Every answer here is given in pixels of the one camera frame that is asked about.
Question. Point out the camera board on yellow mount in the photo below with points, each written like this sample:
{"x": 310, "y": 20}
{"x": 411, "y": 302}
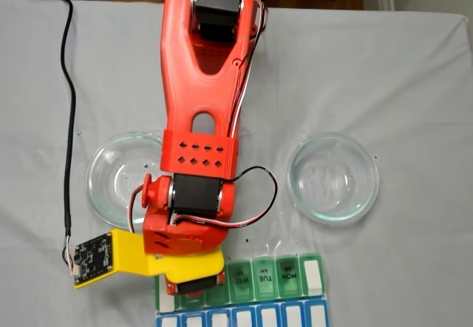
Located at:
{"x": 92, "y": 260}

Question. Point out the weekly pill organizer box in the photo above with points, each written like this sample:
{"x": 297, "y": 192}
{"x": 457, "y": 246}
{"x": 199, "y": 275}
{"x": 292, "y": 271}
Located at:
{"x": 266, "y": 279}

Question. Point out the glass bowl for green candies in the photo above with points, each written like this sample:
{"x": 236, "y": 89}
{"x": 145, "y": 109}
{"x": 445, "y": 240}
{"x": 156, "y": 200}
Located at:
{"x": 103, "y": 179}

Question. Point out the glass bowl for red candies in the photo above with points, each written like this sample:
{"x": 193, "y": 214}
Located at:
{"x": 351, "y": 194}

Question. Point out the white tablecloth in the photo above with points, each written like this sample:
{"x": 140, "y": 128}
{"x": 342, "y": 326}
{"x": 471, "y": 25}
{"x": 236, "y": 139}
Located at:
{"x": 406, "y": 83}

